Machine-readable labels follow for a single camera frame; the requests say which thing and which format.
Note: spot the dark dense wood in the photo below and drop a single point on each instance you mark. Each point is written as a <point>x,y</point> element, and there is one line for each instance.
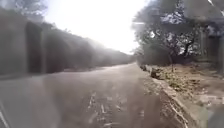
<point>50,53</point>

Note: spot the grey asphalt road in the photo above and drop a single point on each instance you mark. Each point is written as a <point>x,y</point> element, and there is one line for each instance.
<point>83,96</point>

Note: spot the leaf-strewn earth verge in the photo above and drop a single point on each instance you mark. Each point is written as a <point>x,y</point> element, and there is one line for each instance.
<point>195,85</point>

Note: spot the wood of bare trees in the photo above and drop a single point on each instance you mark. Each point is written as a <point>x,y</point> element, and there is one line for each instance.
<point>166,36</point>

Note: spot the row of short white-topped posts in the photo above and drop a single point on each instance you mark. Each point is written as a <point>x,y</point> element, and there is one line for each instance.
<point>154,73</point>

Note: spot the pale stone kerb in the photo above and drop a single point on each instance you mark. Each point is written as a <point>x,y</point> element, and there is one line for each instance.
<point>181,105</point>

